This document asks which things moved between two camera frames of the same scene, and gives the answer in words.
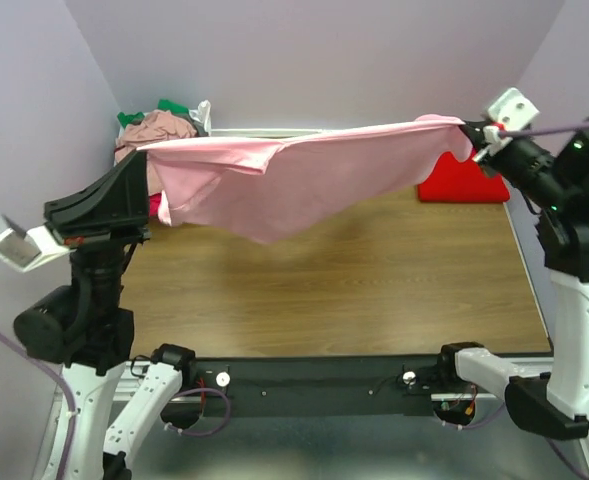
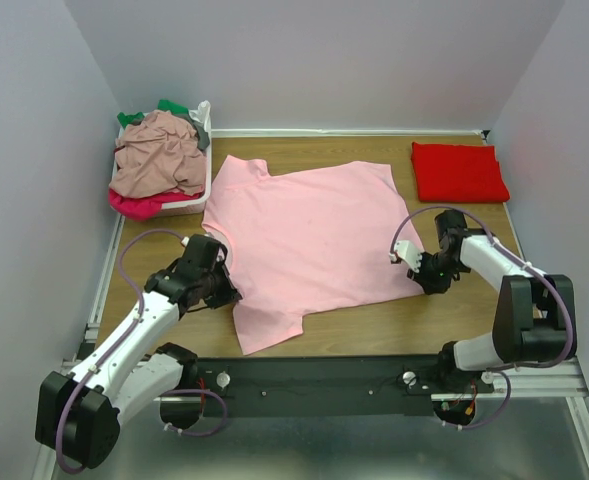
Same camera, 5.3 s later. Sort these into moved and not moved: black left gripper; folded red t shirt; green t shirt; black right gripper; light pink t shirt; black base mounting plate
Moved: black right gripper; black left gripper; light pink t shirt
Not moved: green t shirt; black base mounting plate; folded red t shirt
